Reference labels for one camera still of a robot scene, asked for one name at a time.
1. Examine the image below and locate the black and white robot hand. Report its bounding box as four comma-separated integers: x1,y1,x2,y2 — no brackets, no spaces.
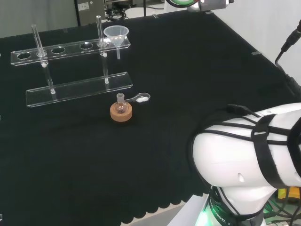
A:
164,0,236,12

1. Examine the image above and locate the clear plastic funnel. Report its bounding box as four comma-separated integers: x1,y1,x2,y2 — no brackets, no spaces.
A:
103,26,129,60

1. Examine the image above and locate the clear glass weighing funnel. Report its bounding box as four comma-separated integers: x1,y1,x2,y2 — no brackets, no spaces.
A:
124,92,151,104

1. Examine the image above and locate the clear acrylic funnel stand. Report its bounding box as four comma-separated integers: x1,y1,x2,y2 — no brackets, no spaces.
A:
10,15,134,108

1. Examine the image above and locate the dark grey cabinet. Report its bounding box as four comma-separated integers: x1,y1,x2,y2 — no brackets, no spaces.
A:
74,0,107,27

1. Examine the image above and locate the small round-bottom glass flask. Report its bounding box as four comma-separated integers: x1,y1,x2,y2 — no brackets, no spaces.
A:
114,93,129,115

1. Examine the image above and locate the pale board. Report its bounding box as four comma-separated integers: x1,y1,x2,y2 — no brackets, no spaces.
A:
0,0,79,39

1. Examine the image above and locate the yellow stop button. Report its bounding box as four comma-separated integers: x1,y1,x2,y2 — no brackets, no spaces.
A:
277,186,301,203

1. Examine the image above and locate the black bench cloth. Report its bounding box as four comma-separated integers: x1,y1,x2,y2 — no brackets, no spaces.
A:
0,7,301,225

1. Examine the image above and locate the black cable with plug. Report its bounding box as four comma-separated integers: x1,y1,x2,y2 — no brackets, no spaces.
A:
275,18,301,95

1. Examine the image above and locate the cork ring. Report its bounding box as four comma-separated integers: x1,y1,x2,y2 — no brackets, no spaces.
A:
110,102,134,122

